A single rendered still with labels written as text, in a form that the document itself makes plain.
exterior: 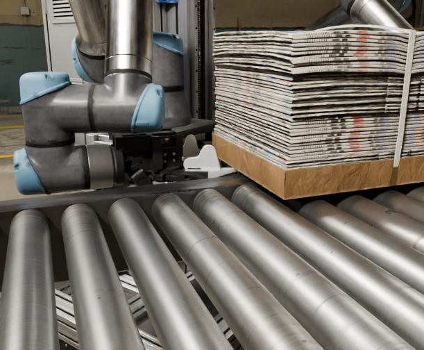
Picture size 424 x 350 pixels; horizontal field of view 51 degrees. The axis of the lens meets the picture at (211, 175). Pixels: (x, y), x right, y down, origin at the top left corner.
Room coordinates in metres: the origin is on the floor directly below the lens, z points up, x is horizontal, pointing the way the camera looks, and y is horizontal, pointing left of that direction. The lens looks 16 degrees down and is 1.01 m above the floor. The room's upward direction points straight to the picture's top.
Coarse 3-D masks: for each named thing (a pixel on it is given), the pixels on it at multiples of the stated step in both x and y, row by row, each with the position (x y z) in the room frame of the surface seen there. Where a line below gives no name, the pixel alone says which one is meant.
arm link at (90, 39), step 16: (80, 0) 0.98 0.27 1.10; (96, 0) 0.99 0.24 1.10; (80, 16) 1.01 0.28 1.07; (96, 16) 1.02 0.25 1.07; (80, 32) 1.06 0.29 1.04; (96, 32) 1.04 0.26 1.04; (80, 48) 1.08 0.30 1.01; (96, 48) 1.07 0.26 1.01; (80, 64) 1.11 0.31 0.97; (96, 64) 1.09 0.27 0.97; (96, 80) 1.14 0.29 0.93
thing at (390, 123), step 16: (400, 32) 0.70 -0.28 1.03; (416, 32) 0.66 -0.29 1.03; (400, 48) 0.64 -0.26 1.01; (416, 48) 0.65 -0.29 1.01; (400, 64) 0.64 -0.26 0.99; (416, 64) 0.65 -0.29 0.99; (400, 80) 0.65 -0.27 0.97; (416, 80) 0.66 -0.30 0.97; (400, 96) 0.65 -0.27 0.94; (416, 96) 0.66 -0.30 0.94; (384, 112) 0.64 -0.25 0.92; (384, 128) 0.64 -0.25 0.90; (384, 144) 0.64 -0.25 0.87
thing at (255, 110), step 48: (240, 48) 0.73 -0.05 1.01; (288, 48) 0.59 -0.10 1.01; (336, 48) 0.60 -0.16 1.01; (384, 48) 0.63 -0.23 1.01; (240, 96) 0.74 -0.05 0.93; (288, 96) 0.60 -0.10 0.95; (336, 96) 0.61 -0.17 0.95; (384, 96) 0.64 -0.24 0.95; (240, 144) 0.73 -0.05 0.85; (288, 144) 0.59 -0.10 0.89; (336, 144) 0.62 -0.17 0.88
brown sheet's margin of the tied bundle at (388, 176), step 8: (384, 160) 0.64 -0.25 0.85; (392, 160) 0.64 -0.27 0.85; (400, 160) 0.65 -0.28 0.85; (408, 160) 0.65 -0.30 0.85; (384, 168) 0.64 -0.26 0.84; (392, 168) 0.64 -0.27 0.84; (400, 168) 0.65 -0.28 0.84; (408, 168) 0.65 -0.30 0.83; (384, 176) 0.64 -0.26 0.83; (392, 176) 0.65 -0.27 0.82; (400, 176) 0.65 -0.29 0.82; (408, 176) 0.66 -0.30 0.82; (384, 184) 0.64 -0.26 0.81; (392, 184) 0.65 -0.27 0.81; (400, 184) 0.65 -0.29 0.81
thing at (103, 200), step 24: (96, 192) 0.64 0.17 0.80; (120, 192) 0.64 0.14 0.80; (144, 192) 0.64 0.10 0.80; (168, 192) 0.64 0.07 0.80; (192, 192) 0.66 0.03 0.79; (264, 192) 0.70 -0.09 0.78; (0, 216) 0.56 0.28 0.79; (48, 216) 0.58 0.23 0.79; (0, 240) 0.56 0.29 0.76; (168, 240) 0.64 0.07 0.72; (0, 264) 0.56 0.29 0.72; (120, 264) 0.62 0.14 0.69; (0, 288) 0.56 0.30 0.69
